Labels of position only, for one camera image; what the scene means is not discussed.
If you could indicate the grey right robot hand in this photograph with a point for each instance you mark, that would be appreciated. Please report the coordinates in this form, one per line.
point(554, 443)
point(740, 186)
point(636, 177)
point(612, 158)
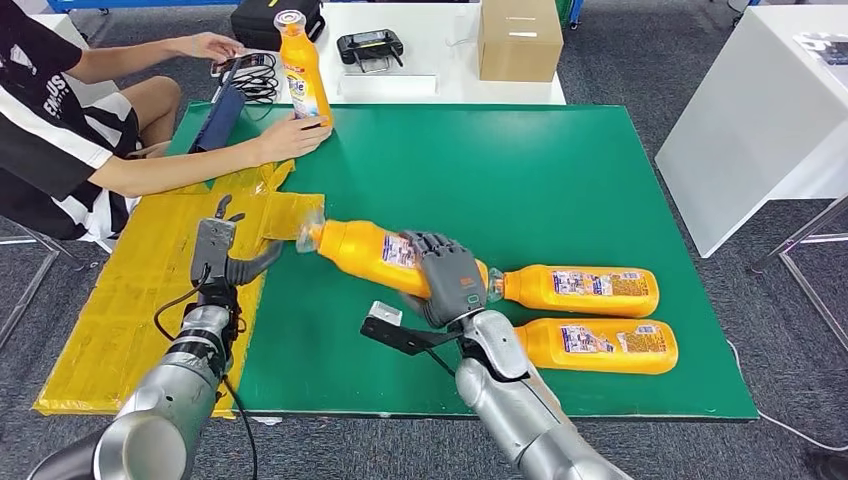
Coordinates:
point(450, 285)

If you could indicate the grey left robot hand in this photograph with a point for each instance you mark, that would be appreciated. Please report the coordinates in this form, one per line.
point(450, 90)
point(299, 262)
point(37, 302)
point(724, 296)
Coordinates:
point(255, 265)

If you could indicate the person's left hand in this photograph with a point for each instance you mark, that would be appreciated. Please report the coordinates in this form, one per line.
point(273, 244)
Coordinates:
point(215, 46)

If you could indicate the person's right hand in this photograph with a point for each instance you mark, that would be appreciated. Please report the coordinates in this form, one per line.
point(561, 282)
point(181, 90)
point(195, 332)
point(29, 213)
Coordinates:
point(291, 138)

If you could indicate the smartphone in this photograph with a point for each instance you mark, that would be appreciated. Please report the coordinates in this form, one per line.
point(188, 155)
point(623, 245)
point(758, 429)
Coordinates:
point(248, 63)

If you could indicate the black carry case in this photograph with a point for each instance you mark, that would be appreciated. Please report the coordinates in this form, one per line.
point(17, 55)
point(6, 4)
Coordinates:
point(258, 26)

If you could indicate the orange detergent bottle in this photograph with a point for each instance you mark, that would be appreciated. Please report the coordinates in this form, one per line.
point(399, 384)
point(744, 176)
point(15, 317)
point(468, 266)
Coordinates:
point(596, 358)
point(583, 301)
point(358, 252)
point(305, 73)

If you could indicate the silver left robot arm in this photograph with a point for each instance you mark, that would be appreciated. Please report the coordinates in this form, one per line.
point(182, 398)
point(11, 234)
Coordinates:
point(172, 397)

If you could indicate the person's left forearm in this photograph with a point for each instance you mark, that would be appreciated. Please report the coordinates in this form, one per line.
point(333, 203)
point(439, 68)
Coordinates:
point(132, 58)

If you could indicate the person's right forearm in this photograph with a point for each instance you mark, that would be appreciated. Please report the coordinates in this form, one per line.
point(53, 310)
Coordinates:
point(179, 166)

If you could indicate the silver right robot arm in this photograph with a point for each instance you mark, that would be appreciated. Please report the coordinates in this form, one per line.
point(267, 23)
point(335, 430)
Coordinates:
point(517, 397)

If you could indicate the blue tablet case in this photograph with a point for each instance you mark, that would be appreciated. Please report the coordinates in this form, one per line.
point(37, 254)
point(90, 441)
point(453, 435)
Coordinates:
point(215, 122)

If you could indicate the blue metal shelving rack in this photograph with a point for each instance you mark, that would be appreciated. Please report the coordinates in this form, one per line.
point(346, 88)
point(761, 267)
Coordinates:
point(132, 5)

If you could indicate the green table mat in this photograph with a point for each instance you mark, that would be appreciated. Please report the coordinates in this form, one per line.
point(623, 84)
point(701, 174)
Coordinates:
point(497, 185)

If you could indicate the black handheld controller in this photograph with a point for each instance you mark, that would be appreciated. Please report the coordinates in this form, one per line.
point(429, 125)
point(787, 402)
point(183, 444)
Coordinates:
point(370, 46)

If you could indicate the yellow taped cardboard sheet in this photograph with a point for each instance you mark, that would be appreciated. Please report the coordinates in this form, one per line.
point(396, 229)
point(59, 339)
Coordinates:
point(132, 298)

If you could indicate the long white table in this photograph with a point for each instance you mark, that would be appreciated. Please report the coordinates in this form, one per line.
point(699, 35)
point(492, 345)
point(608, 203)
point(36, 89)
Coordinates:
point(437, 40)

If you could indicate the person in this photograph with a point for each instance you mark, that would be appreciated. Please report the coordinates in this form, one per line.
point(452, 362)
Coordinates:
point(40, 146)

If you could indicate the brown cardboard box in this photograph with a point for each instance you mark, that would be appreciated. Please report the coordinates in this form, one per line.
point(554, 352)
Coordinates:
point(520, 46)

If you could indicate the green plastic crate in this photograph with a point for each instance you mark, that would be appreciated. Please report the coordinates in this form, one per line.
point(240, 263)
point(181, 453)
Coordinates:
point(562, 10)

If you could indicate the white table with metal legs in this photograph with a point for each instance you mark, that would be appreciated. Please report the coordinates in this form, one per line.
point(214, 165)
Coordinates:
point(742, 132)

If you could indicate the black floor object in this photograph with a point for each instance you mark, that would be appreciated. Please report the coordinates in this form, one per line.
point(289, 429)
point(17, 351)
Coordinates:
point(828, 467)

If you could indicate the printed brochure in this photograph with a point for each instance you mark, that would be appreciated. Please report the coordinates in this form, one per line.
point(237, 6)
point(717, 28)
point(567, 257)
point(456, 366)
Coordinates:
point(828, 50)

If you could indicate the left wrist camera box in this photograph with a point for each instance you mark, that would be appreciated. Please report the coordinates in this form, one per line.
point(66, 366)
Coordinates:
point(212, 248)

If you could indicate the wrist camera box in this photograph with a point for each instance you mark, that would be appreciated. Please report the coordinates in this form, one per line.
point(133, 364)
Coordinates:
point(391, 331)
point(212, 248)

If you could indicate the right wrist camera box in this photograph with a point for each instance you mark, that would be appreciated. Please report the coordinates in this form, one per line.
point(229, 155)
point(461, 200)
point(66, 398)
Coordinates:
point(391, 331)

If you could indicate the metal chair frame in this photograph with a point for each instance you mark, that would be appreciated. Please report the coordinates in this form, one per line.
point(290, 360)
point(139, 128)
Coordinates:
point(20, 241)

